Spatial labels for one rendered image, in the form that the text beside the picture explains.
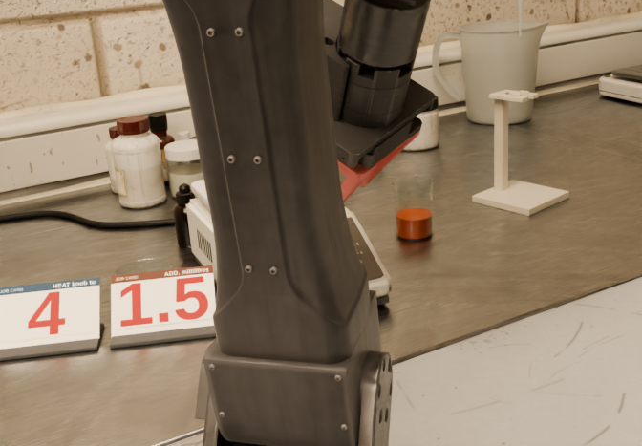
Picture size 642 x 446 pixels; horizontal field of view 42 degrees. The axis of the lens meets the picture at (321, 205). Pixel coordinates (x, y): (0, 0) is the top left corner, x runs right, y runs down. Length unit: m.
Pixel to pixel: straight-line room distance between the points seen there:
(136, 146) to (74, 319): 0.35
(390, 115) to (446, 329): 0.20
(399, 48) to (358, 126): 0.07
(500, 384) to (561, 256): 0.25
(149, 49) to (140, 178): 0.24
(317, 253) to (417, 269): 0.49
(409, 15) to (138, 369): 0.35
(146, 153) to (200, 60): 0.74
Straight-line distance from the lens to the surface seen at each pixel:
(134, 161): 1.06
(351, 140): 0.61
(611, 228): 0.94
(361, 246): 0.76
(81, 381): 0.70
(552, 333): 0.71
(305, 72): 0.32
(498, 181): 1.02
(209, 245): 0.80
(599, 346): 0.70
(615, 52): 1.70
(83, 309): 0.76
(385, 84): 0.60
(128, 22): 1.22
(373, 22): 0.57
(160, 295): 0.76
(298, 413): 0.39
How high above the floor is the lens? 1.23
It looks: 19 degrees down
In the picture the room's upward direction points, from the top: 4 degrees counter-clockwise
